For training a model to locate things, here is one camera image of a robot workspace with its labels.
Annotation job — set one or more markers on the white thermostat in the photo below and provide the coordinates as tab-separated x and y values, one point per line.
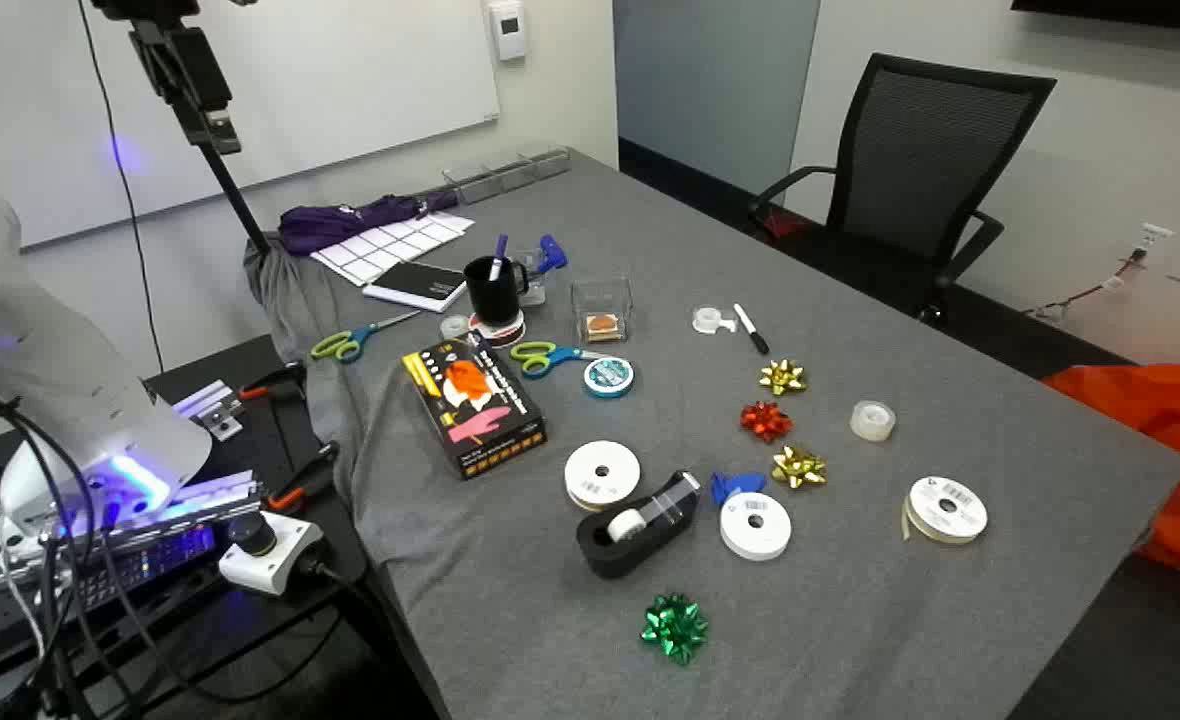
510	26

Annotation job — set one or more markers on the blue gift bow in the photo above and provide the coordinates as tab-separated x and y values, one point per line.
733	484

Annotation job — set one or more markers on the blue pen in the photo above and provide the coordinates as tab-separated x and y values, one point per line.
496	253

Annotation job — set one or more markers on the green gift bow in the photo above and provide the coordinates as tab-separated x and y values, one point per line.
672	629

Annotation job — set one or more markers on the metal marker tray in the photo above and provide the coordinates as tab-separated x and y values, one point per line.
512	174

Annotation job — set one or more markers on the plain white ribbon spool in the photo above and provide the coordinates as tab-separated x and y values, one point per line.
603	474

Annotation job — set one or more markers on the white wall outlet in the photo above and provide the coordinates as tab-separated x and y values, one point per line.
1155	243

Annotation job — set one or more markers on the purple cloth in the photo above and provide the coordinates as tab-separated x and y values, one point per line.
334	220

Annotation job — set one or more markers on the black camera tripod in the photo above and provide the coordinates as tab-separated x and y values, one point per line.
189	80

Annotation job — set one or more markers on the white tape holder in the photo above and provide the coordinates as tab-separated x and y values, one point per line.
709	322

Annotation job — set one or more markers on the white and gold ribbon spool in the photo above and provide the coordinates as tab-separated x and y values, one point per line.
947	510

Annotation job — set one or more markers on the clear plastic box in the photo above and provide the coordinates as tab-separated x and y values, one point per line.
603	322

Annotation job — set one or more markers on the grey table cloth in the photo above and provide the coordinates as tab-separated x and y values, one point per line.
882	584

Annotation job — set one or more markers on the red gift bow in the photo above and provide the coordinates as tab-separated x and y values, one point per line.
764	423

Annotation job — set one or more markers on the white grid paper sheet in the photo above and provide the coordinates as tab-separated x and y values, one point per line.
391	246

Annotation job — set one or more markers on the black box with orange print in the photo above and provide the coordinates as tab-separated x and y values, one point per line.
472	408

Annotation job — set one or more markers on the black office chair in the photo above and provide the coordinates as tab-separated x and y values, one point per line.
921	160

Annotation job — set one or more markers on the thick white ribbon spool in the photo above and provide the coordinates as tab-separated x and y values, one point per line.
755	524

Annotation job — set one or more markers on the black mug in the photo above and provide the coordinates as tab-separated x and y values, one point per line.
492	295

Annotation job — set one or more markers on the black notebook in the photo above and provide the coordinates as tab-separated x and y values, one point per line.
414	280

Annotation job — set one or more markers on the orange fabric bag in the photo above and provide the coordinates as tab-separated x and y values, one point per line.
1170	427

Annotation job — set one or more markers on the blue plastic clamp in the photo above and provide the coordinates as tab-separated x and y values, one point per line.
551	258

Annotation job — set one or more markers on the white marker pen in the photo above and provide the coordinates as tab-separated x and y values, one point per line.
755	330

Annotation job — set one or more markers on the red and white ribbon spool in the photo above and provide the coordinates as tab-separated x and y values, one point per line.
512	330

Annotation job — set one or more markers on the small clear tape roll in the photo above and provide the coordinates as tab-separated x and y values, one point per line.
454	330

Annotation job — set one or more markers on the green and blue scissors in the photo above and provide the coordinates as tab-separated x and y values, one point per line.
533	358

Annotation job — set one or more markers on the teal ribbon spool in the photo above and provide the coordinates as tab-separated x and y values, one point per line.
610	377

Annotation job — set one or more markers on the black wall screen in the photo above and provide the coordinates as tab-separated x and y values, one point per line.
1122	8

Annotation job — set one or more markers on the silver control box blue light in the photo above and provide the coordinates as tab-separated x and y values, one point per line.
133	524

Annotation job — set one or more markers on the small silver metal block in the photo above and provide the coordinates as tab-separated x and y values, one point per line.
208	407

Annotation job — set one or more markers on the frosted clear tape roll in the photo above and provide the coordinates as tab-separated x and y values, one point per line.
872	423

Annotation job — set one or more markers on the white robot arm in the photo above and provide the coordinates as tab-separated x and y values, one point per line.
43	360

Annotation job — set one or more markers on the black tape dispenser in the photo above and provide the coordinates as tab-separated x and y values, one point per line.
642	524

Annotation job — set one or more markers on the gold gift bow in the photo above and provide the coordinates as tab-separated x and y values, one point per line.
781	377
797	470

